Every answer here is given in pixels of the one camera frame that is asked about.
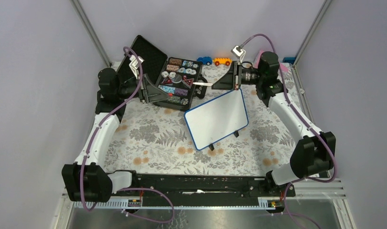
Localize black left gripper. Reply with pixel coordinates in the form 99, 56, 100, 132
116, 73, 170, 103

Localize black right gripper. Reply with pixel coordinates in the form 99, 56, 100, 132
211, 62, 264, 92

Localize white marker pen body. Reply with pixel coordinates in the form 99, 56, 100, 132
193, 82, 213, 87

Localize blue framed whiteboard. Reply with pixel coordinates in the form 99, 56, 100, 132
184, 89, 249, 150

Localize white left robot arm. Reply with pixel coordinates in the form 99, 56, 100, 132
61, 66, 237, 204

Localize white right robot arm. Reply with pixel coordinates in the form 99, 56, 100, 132
231, 48, 337, 197

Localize orange toy car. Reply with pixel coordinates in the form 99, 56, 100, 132
213, 58, 232, 66

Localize blue toy car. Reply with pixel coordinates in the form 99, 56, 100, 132
197, 56, 213, 65

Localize black poker chip case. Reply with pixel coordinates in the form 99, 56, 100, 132
131, 35, 207, 111

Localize floral tablecloth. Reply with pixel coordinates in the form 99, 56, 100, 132
83, 62, 311, 177

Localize pink plastic stand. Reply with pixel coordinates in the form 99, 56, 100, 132
253, 50, 289, 77

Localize blue block in corner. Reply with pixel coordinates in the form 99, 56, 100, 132
282, 57, 296, 64

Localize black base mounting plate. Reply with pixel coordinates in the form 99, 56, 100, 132
115, 174, 295, 208

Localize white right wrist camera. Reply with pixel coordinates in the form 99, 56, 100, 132
231, 45, 246, 64

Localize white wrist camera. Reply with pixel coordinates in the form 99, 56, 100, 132
231, 45, 246, 64
129, 55, 140, 80

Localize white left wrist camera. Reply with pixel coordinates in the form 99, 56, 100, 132
129, 55, 140, 80

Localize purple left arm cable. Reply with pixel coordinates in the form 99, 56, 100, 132
80, 46, 175, 224

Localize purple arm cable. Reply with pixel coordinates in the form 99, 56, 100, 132
80, 46, 175, 224
239, 33, 338, 183

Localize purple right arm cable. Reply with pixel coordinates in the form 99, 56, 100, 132
239, 33, 338, 183

